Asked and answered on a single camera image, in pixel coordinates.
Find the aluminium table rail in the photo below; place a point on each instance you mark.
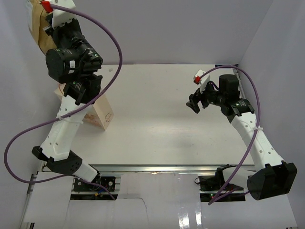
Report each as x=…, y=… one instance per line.
x=156, y=168

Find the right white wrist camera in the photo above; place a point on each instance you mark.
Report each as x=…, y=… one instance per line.
x=201, y=79

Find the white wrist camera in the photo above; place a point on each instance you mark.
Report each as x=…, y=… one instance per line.
x=201, y=79
x=59, y=17

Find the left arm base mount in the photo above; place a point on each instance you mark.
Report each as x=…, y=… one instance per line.
x=107, y=182

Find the blue table corner label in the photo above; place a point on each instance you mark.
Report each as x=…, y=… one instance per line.
x=218, y=65

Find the kettle chips bag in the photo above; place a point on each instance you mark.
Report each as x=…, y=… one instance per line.
x=36, y=19

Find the beige paper bag orange handles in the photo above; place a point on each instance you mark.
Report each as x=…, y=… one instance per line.
x=98, y=114

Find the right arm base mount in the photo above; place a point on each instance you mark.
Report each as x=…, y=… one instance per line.
x=210, y=179

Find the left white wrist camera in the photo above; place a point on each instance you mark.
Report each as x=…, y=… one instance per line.
x=59, y=17

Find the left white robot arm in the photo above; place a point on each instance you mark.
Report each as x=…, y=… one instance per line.
x=72, y=63

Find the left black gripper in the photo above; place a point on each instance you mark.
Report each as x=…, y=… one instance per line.
x=56, y=33

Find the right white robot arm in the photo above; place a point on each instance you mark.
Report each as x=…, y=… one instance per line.
x=273, y=176

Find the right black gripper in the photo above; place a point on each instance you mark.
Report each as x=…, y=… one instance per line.
x=199, y=96

